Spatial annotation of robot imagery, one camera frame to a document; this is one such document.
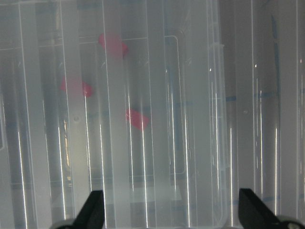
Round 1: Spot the red block upper middle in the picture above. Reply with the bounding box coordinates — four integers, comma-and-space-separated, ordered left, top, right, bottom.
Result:
98, 33, 129, 58

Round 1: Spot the clear plastic storage box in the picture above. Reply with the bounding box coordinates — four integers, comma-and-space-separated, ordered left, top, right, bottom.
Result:
0, 0, 228, 229

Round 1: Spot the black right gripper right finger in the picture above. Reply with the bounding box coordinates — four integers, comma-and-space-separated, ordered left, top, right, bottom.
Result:
238, 188, 286, 229

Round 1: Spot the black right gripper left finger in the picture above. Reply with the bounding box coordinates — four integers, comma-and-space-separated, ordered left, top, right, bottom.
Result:
71, 190, 104, 229

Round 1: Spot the red block lower middle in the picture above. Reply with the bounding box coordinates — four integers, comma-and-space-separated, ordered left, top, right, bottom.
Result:
125, 109, 149, 131

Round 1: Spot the red block far side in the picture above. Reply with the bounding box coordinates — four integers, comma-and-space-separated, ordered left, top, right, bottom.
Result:
60, 77, 93, 98

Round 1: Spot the clear ribbed box lid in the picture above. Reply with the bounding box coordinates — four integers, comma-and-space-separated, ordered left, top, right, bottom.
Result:
0, 0, 305, 229

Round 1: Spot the red block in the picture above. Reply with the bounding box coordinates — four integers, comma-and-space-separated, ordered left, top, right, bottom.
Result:
98, 33, 129, 58
60, 77, 93, 98
125, 109, 149, 131

